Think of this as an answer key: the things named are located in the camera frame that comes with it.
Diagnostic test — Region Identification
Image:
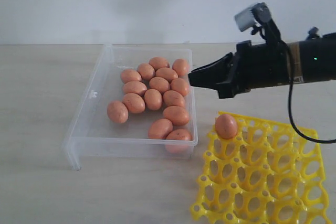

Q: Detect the yellow plastic egg tray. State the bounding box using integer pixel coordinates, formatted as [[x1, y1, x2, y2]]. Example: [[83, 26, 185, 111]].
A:
[[190, 114, 331, 223]]

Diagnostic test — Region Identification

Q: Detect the brown egg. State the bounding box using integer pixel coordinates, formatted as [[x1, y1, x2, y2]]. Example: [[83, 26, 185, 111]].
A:
[[163, 106, 190, 126], [155, 67, 178, 83], [165, 129, 192, 154], [171, 78, 190, 97], [122, 93, 145, 114], [107, 101, 129, 124], [172, 58, 190, 77], [149, 77, 171, 94], [143, 89, 163, 111], [120, 69, 142, 83], [137, 63, 155, 81], [149, 57, 170, 71], [148, 119, 173, 140], [163, 90, 185, 108], [215, 114, 238, 139], [122, 81, 147, 97]]

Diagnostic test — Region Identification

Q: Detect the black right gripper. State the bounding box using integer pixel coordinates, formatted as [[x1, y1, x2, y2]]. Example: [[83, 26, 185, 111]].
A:
[[188, 41, 289, 99]]

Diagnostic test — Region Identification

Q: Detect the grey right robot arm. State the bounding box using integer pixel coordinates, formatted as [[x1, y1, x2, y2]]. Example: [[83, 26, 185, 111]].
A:
[[188, 33, 335, 99]]

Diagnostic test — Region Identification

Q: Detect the clear plastic container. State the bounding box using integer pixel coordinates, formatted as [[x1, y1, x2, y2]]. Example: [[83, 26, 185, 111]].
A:
[[64, 45, 198, 170]]

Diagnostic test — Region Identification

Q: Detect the black cable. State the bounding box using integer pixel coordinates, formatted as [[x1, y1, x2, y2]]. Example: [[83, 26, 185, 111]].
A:
[[282, 41, 336, 145]]

